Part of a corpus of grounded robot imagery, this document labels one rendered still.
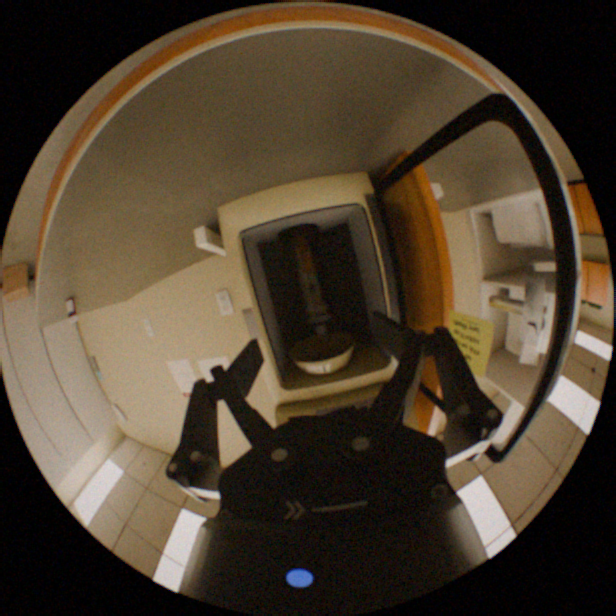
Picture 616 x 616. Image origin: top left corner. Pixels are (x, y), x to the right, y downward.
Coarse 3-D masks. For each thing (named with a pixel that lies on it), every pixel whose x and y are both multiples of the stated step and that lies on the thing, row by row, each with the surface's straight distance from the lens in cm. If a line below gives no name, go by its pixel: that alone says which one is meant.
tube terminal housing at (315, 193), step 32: (288, 192) 37; (320, 192) 37; (352, 192) 38; (224, 224) 39; (256, 224) 36; (384, 288) 37; (256, 320) 36; (352, 352) 52; (288, 384) 44; (320, 384) 42; (352, 384) 43
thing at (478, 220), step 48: (480, 144) 22; (432, 192) 26; (480, 192) 22; (528, 192) 20; (432, 240) 26; (480, 240) 22; (528, 240) 20; (432, 288) 28; (480, 288) 23; (576, 288) 20; (480, 336) 24; (432, 384) 35; (480, 384) 27; (528, 384) 24
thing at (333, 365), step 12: (312, 336) 55; (324, 336) 55; (336, 336) 54; (348, 336) 50; (300, 348) 52; (312, 348) 54; (324, 348) 55; (336, 348) 54; (348, 348) 50; (300, 360) 50; (324, 360) 40; (336, 360) 41; (348, 360) 45; (312, 372) 43; (324, 372) 43; (336, 372) 44
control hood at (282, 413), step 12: (336, 396) 43; (348, 396) 43; (360, 396) 42; (372, 396) 43; (276, 408) 45; (288, 408) 44; (300, 408) 43; (312, 408) 42; (324, 408) 42; (276, 420) 44; (408, 420) 45
